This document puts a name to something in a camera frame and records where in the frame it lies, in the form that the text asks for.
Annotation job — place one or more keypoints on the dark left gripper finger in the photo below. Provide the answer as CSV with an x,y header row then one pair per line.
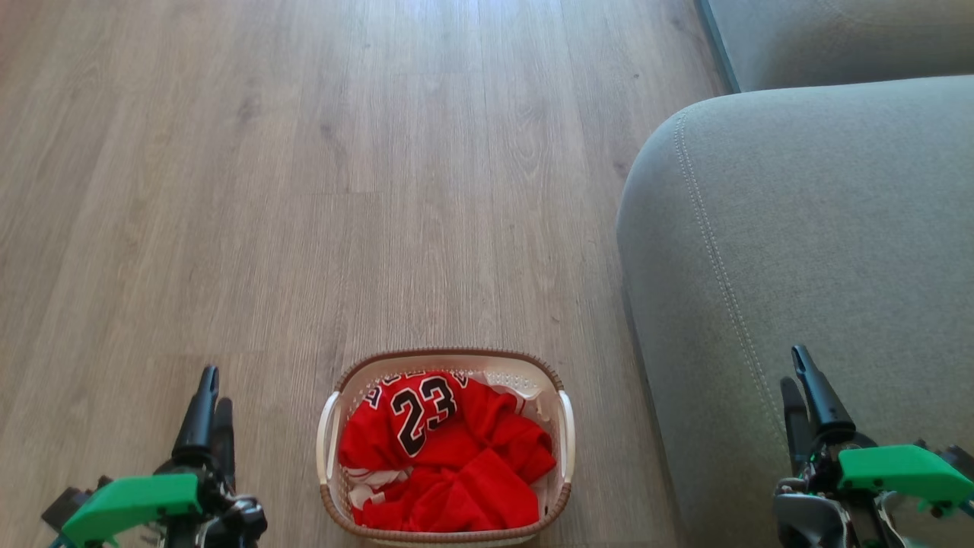
x,y
226,441
196,418

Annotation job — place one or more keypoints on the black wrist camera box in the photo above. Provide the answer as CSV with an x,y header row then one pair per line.
x,y
960,460
65,506

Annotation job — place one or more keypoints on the grey fabric sofa section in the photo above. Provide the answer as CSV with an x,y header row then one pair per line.
x,y
837,38

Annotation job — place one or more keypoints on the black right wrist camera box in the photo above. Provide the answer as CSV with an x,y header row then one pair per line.
x,y
960,460

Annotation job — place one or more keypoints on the white laundry basket brown rim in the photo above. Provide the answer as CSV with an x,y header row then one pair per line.
x,y
335,426

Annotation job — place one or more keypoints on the red shorts white trim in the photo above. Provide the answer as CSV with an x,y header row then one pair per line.
x,y
487,487

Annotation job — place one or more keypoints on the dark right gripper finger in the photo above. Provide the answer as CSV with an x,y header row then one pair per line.
x,y
822,399
796,426

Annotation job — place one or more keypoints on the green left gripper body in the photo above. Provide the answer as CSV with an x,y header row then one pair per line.
x,y
129,502

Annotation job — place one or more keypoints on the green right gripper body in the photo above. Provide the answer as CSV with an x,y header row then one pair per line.
x,y
898,470

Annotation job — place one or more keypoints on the red jersey number 23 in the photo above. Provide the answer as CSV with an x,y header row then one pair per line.
x,y
411,411

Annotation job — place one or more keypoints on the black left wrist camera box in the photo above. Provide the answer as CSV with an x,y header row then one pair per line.
x,y
65,506

